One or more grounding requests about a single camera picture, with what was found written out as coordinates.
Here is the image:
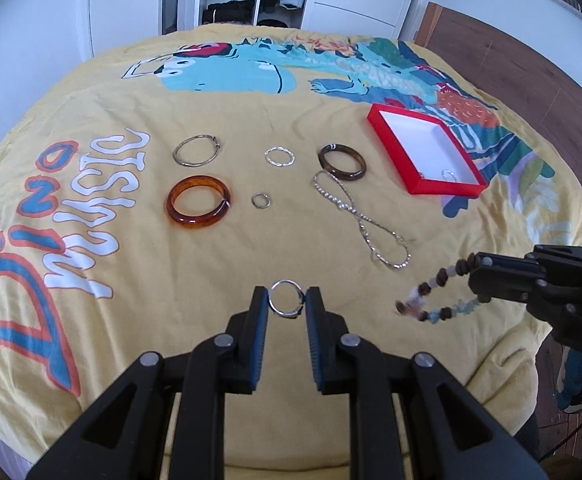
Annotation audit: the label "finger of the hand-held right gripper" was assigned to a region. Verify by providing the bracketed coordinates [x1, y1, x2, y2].
[468, 269, 546, 307]
[473, 245, 582, 281]

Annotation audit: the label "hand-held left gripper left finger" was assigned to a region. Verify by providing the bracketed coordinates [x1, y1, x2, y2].
[26, 286, 272, 480]

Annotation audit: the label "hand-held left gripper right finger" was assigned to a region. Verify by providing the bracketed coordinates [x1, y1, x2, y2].
[306, 287, 552, 480]

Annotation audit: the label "silver ring with small stone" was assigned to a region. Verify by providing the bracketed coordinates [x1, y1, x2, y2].
[268, 280, 306, 319]

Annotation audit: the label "brown and pastel beaded bracelet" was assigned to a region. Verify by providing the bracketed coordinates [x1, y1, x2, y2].
[395, 256, 489, 327]

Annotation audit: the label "pearl and silver chain necklace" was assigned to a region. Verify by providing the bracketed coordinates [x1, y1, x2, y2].
[313, 170, 412, 269]

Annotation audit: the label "red jewelry box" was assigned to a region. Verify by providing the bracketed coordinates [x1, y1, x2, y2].
[367, 105, 489, 195]

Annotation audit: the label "amber resin bangle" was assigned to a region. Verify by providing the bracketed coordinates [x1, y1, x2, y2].
[166, 175, 233, 230]

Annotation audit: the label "dark brown bangle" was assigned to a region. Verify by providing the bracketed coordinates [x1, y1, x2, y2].
[318, 143, 367, 181]

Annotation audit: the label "twisted silver bracelet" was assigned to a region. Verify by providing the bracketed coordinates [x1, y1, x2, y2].
[264, 146, 296, 168]

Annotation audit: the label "thin silver bangle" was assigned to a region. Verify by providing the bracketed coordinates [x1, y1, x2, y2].
[173, 134, 222, 167]

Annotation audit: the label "yellow printed blanket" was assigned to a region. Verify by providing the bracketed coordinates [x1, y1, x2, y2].
[0, 27, 582, 480]

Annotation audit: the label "folded dark clothes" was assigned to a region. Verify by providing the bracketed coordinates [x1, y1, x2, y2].
[205, 0, 256, 24]

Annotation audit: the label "white room door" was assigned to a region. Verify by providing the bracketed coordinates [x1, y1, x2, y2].
[89, 0, 166, 57]

